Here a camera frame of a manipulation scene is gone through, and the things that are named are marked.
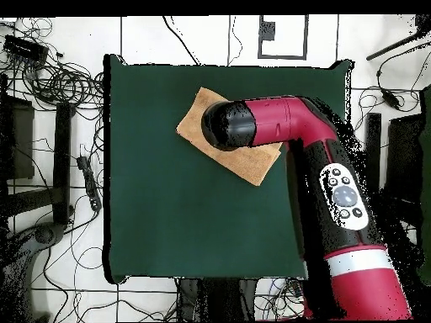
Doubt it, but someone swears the orange terry towel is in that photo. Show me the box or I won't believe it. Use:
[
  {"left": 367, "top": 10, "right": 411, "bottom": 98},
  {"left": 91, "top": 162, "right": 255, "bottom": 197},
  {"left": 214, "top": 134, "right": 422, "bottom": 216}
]
[{"left": 175, "top": 86, "right": 283, "bottom": 188}]

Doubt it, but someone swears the dark green table cloth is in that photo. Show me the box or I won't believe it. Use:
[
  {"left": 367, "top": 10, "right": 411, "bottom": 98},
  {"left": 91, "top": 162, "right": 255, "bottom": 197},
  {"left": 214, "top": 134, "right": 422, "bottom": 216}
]
[{"left": 102, "top": 53, "right": 354, "bottom": 285}]

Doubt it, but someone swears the black robot stand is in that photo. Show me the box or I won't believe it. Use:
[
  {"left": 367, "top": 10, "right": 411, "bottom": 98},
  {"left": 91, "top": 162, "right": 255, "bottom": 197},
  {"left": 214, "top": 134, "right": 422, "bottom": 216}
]
[{"left": 176, "top": 277, "right": 258, "bottom": 323}]

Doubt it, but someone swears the black power strip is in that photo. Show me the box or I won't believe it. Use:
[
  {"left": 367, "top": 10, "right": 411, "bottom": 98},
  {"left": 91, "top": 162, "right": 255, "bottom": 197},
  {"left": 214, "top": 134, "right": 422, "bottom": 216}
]
[{"left": 76, "top": 155, "right": 103, "bottom": 212}]

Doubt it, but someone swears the black stand leg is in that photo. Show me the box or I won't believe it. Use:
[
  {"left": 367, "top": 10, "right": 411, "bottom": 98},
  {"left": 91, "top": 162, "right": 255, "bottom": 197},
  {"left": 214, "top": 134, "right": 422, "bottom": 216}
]
[
  {"left": 52, "top": 101, "right": 76, "bottom": 225},
  {"left": 364, "top": 112, "right": 384, "bottom": 194}
]

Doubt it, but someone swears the dark grey square plate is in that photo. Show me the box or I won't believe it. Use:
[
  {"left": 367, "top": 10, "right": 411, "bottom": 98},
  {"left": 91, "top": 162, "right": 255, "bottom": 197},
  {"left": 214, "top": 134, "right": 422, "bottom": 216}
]
[{"left": 258, "top": 20, "right": 277, "bottom": 42}]

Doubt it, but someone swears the grey chair base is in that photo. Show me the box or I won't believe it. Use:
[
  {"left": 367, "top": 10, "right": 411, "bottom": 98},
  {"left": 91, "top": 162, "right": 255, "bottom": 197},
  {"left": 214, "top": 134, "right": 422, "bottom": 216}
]
[{"left": 0, "top": 221, "right": 66, "bottom": 323}]

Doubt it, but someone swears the black panel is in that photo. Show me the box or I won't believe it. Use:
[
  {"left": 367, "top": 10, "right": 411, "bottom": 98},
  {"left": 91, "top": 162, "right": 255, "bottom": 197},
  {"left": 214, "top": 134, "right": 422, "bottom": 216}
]
[
  {"left": 384, "top": 113, "right": 426, "bottom": 203},
  {"left": 0, "top": 95, "right": 35, "bottom": 181}
]

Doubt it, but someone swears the black power adapter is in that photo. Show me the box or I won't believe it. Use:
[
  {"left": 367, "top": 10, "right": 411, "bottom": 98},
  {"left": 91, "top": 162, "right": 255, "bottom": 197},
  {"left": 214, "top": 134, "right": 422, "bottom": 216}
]
[{"left": 381, "top": 89, "right": 402, "bottom": 111}]

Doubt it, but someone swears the black rod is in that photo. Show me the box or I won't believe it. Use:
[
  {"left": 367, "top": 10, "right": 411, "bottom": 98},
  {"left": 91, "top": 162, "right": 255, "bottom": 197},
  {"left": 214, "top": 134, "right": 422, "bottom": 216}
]
[{"left": 365, "top": 28, "right": 431, "bottom": 62}]

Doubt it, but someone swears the black electronics box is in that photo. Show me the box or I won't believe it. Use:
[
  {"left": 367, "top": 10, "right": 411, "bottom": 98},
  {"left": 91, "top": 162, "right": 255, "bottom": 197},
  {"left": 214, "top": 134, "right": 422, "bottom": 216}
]
[{"left": 2, "top": 34, "right": 51, "bottom": 64}]

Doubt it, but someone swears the grey rectangular floor frame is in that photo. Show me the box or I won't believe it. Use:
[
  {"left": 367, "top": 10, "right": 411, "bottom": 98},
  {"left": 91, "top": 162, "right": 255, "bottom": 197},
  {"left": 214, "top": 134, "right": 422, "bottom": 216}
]
[{"left": 258, "top": 14, "right": 310, "bottom": 61}]

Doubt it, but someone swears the black cable tangle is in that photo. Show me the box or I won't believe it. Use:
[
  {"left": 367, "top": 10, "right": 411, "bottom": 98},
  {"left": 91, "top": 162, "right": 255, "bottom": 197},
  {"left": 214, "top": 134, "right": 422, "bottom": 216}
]
[{"left": 21, "top": 56, "right": 105, "bottom": 112}]

